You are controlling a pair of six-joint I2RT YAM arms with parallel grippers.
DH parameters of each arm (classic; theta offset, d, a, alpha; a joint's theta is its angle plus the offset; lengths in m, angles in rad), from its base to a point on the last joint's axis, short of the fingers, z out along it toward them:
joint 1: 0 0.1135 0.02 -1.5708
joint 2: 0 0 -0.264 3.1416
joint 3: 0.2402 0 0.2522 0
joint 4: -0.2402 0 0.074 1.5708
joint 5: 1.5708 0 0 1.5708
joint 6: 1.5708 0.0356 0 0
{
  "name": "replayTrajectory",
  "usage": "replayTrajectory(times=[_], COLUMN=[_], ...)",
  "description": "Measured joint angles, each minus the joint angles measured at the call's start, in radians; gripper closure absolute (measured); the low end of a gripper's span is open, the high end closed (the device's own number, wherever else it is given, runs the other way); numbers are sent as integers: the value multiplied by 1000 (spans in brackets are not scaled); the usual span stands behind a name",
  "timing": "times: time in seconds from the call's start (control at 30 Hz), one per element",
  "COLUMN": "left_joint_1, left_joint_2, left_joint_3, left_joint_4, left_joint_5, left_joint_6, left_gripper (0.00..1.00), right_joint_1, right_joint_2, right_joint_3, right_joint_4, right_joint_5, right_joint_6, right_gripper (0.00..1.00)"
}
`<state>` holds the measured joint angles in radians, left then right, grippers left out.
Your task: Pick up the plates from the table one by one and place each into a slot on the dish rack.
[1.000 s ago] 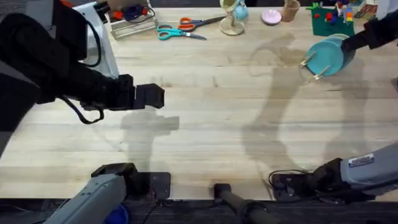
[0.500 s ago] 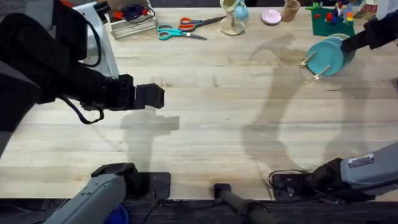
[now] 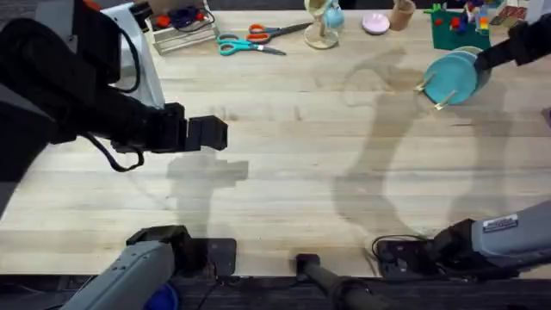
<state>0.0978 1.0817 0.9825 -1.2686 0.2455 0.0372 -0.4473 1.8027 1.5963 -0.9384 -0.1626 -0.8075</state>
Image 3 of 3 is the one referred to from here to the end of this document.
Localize blue round knob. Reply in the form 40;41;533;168
145;282;181;310

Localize black mount pole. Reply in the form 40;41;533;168
294;253;391;310

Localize teal handled scissors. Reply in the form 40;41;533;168
215;33;288;58

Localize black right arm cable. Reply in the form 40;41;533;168
371;233;434;260

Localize light blue plate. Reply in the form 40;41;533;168
447;49;480;65

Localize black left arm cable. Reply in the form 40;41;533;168
80;131;145;174

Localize orange handled scissors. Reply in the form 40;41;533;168
247;22;314;45

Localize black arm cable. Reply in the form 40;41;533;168
80;131;145;174
371;233;434;260

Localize wooden cup stand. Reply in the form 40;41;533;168
303;0;342;51

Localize teal plate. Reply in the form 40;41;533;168
424;54;480;106

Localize beige cup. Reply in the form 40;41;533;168
304;0;331;16

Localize brown cup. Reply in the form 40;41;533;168
388;0;418;32

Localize green board with toy blocks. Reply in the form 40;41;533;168
424;1;492;52

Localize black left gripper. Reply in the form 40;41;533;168
91;95;229;155

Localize light blue cup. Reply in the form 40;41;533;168
322;3;346;29

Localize pale green plate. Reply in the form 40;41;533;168
463;45;493;90

